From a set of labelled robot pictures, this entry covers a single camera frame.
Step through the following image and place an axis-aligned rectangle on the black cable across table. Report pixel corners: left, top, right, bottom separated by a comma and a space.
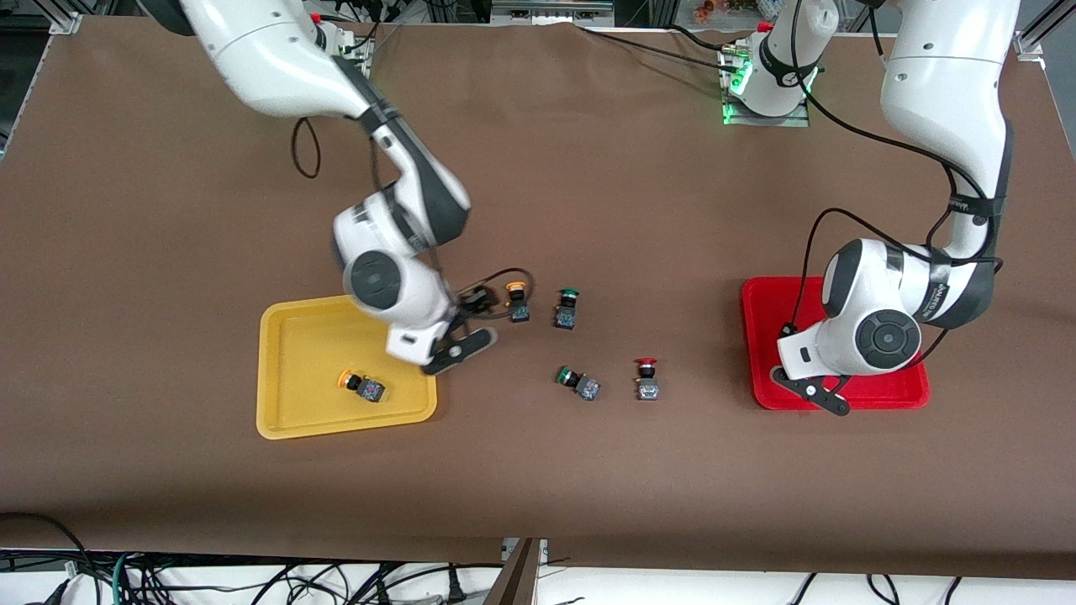
578, 24, 742, 73

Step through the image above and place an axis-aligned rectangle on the grey metal rail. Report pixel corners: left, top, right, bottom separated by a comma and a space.
492, 0, 615, 24

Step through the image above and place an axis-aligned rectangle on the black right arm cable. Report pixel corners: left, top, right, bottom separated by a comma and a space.
290, 116, 536, 324

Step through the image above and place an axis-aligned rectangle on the black floor cable loop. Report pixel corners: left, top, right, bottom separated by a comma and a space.
0, 512, 89, 605

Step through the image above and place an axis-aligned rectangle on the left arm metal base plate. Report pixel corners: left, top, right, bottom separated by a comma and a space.
720, 46, 810, 128

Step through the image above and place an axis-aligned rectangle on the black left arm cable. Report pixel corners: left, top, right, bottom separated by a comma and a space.
786, 0, 1005, 375

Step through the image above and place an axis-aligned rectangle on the brown table cover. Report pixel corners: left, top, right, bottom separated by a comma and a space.
0, 17, 1076, 581

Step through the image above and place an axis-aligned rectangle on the aluminium frame profile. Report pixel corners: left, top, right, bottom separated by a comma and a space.
46, 0, 85, 36
1013, 0, 1076, 60

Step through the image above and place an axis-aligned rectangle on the red plastic tray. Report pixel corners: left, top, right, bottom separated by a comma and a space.
741, 276, 931, 411

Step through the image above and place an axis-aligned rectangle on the brown support post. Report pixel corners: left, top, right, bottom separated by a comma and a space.
483, 538, 543, 605

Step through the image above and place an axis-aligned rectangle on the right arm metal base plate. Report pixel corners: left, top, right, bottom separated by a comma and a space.
330, 24, 376, 70

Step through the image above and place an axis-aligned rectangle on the yellow plastic tray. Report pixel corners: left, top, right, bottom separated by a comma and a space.
256, 294, 439, 440

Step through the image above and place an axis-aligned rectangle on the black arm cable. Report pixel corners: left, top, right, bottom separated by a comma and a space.
786, 0, 1005, 375
290, 116, 536, 324

